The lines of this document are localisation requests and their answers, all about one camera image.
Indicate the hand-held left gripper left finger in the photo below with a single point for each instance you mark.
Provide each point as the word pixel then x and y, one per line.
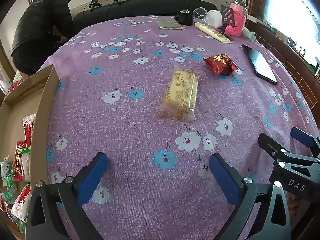
pixel 92 177

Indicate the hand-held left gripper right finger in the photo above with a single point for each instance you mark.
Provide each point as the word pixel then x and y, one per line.
pixel 225 180

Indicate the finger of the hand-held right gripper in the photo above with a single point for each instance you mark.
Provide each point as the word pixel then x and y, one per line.
pixel 303 137
pixel 272 147

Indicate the cardboard box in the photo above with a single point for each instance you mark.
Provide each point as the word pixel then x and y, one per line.
pixel 46 100

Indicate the purple floral tablecloth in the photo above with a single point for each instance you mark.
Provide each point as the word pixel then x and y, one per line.
pixel 125 130

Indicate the pile of snack packets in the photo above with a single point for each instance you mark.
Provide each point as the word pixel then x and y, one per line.
pixel 22 160

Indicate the black smartphone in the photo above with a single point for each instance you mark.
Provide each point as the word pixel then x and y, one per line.
pixel 260 63

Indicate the yellow snack packet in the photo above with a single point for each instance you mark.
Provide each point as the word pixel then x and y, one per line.
pixel 180 92

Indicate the shiny red snack packet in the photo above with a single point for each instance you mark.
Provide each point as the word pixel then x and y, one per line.
pixel 220 63

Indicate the white green cloth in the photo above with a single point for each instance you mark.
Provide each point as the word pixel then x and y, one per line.
pixel 248 35

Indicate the red printed bag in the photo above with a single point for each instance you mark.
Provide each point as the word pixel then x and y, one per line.
pixel 15 82

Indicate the window sill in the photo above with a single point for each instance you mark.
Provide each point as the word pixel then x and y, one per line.
pixel 252 18

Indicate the cream tube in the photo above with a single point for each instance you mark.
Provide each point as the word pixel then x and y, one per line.
pixel 212 32

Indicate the bottle with pink sleeve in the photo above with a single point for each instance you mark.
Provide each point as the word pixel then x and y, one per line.
pixel 237 22

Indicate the window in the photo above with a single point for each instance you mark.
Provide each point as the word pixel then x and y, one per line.
pixel 287 5

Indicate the black phone stand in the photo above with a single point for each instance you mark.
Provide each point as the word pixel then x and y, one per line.
pixel 228 16

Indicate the white jar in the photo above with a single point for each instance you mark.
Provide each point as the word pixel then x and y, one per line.
pixel 213 17

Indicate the clear glass bowl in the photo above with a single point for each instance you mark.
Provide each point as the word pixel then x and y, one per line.
pixel 199 12

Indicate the black cup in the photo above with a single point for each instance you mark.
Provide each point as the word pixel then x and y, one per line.
pixel 185 17

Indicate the olive booklet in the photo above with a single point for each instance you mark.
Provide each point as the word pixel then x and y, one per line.
pixel 170 24

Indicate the black sofa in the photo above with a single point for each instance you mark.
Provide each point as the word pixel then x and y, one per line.
pixel 140 8

